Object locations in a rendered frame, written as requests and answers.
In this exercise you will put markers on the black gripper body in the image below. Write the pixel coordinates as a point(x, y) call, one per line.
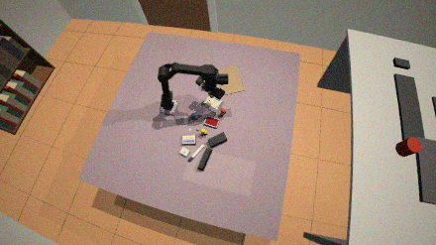
point(219, 92)

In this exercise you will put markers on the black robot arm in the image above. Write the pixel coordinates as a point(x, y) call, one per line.
point(208, 72)

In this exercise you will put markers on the cream inspection card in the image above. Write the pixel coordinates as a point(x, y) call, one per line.
point(214, 102)

